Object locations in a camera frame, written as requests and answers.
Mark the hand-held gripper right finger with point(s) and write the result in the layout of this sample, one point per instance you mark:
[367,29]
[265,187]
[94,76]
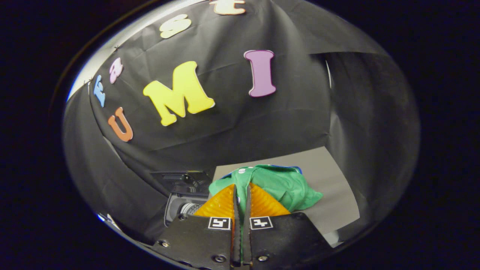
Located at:
[285,240]

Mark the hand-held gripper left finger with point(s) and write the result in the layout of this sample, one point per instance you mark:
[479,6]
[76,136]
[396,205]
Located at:
[202,240]

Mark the dark grey washing machine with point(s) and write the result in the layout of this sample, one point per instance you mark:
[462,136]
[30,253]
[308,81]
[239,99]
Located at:
[176,206]

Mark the green polo shirt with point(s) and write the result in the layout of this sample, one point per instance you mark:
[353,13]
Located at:
[285,183]

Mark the grey metal cabinet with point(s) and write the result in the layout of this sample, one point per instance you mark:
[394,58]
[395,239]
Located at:
[333,202]

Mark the blue and white clutter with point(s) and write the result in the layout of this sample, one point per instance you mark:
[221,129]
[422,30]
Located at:
[108,219]

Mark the black backdrop cloth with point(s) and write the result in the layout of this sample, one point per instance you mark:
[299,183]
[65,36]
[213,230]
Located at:
[262,127]

